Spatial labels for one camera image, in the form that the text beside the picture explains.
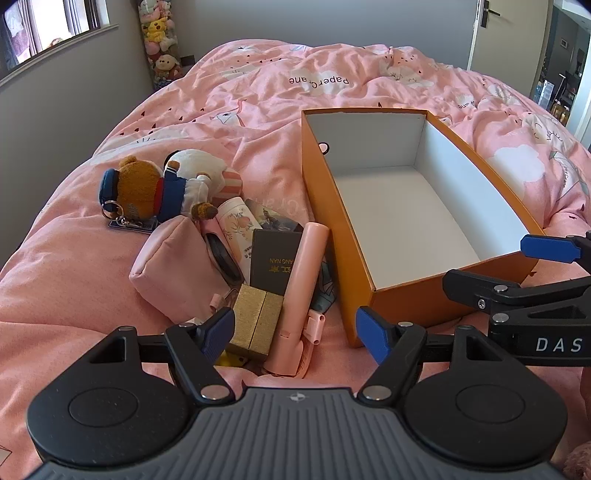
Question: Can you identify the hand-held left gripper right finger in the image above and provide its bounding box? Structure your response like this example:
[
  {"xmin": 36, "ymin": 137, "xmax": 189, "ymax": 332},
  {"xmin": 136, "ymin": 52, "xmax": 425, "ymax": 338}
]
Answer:
[{"xmin": 355, "ymin": 305, "xmax": 498, "ymax": 406}]

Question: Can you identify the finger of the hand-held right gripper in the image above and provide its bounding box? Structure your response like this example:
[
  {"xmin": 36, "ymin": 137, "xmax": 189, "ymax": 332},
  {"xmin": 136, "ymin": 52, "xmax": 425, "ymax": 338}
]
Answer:
[
  {"xmin": 442, "ymin": 268, "xmax": 591, "ymax": 325},
  {"xmin": 520, "ymin": 233, "xmax": 591, "ymax": 265}
]

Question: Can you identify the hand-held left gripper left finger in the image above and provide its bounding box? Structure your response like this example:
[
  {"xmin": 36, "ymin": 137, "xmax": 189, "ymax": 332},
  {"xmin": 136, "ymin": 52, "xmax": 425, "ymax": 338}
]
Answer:
[{"xmin": 86, "ymin": 307, "xmax": 237, "ymax": 405}]

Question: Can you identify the gold gift box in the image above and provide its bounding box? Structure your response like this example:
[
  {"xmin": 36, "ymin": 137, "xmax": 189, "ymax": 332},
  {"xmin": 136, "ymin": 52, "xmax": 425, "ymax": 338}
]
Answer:
[{"xmin": 225, "ymin": 283, "xmax": 285, "ymax": 359}]

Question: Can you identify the yellow banana toy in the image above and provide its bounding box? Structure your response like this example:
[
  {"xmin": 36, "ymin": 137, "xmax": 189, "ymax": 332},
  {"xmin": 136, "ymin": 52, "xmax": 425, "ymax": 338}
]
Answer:
[{"xmin": 216, "ymin": 350, "xmax": 251, "ymax": 368}]

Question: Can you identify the pink fabric pouch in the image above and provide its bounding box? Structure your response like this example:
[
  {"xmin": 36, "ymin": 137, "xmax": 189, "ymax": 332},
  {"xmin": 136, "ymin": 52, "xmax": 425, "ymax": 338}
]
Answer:
[{"xmin": 128, "ymin": 216, "xmax": 245, "ymax": 325}]

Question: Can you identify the orange cardboard box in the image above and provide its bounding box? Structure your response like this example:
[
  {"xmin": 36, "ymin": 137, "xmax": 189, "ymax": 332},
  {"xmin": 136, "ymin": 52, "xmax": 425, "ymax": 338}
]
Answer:
[{"xmin": 301, "ymin": 108, "xmax": 546, "ymax": 350}]

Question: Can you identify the brown bear plush keychain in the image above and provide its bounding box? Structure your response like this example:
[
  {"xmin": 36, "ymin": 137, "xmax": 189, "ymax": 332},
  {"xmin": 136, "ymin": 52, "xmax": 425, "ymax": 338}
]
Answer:
[{"xmin": 97, "ymin": 156, "xmax": 219, "ymax": 232}]

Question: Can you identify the white striped plush toy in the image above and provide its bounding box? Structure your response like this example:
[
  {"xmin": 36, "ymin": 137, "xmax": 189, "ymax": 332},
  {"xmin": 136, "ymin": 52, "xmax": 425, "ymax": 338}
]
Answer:
[{"xmin": 163, "ymin": 148, "xmax": 243, "ymax": 200}]

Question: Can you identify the black booklet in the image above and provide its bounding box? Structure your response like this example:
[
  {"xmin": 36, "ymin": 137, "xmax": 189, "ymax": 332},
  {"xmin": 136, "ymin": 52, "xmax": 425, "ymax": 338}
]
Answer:
[{"xmin": 249, "ymin": 229, "xmax": 304, "ymax": 297}]

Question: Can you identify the pink folding stick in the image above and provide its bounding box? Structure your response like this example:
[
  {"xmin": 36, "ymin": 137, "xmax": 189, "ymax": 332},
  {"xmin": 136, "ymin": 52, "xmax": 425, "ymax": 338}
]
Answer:
[{"xmin": 263, "ymin": 222, "xmax": 331, "ymax": 377}]

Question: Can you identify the dark picture card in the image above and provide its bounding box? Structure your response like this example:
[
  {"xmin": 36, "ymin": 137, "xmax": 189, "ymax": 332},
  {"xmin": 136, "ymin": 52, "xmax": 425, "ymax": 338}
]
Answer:
[{"xmin": 245, "ymin": 198, "xmax": 306, "ymax": 232}]

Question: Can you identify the pink fuzzy clothing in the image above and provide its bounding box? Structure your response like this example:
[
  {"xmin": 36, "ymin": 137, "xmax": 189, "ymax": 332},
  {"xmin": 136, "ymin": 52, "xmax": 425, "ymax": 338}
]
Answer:
[{"xmin": 566, "ymin": 440, "xmax": 591, "ymax": 480}]

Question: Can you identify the hallway clutter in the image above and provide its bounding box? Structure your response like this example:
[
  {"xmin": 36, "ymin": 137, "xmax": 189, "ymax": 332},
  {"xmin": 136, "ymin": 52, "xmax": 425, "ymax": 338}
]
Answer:
[{"xmin": 531, "ymin": 69, "xmax": 583, "ymax": 126}]

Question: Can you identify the pink printed blanket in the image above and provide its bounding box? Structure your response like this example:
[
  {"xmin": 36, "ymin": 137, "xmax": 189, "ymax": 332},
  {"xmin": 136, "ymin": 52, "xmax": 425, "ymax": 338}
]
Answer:
[{"xmin": 0, "ymin": 39, "xmax": 591, "ymax": 480}]

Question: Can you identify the grey door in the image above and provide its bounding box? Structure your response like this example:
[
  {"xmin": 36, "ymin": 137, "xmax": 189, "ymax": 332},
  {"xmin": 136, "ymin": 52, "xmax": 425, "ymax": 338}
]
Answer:
[{"xmin": 468, "ymin": 0, "xmax": 555, "ymax": 100}]

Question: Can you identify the pile of plush toys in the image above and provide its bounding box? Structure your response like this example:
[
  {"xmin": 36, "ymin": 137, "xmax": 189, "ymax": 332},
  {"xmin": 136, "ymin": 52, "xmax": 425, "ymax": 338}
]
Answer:
[{"xmin": 137, "ymin": 0, "xmax": 188, "ymax": 88}]

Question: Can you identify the window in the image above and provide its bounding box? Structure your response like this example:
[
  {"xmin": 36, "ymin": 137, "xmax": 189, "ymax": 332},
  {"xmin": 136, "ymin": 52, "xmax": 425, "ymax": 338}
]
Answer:
[{"xmin": 0, "ymin": 0, "xmax": 114, "ymax": 71}]

